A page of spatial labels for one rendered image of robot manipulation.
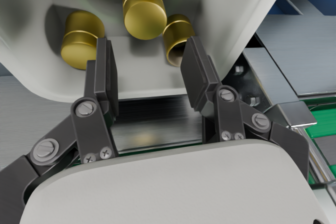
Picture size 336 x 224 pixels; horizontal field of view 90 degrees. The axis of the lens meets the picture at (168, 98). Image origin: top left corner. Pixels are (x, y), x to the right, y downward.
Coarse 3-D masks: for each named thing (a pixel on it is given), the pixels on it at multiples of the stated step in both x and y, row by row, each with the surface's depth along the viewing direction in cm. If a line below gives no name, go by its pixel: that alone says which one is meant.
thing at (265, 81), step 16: (256, 48) 17; (240, 64) 17; (256, 64) 16; (272, 64) 16; (224, 80) 20; (240, 80) 17; (256, 80) 15; (272, 80) 15; (240, 96) 18; (256, 96) 15; (272, 96) 14; (288, 96) 14
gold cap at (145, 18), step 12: (132, 0) 12; (144, 0) 12; (156, 0) 12; (132, 12) 12; (144, 12) 12; (156, 12) 13; (132, 24) 13; (144, 24) 13; (156, 24) 13; (144, 36) 14; (156, 36) 14
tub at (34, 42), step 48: (0, 0) 9; (48, 0) 14; (96, 0) 15; (192, 0) 17; (240, 0) 12; (0, 48) 10; (48, 48) 14; (144, 48) 19; (240, 48) 13; (48, 96) 14; (144, 96) 17
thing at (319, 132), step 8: (312, 112) 16; (320, 112) 16; (328, 112) 16; (320, 120) 16; (328, 120) 16; (312, 128) 15; (320, 128) 15; (328, 128) 15; (312, 136) 15; (320, 136) 15; (328, 136) 15; (320, 144) 15; (328, 144) 15; (320, 152) 14; (328, 152) 14; (328, 160) 14
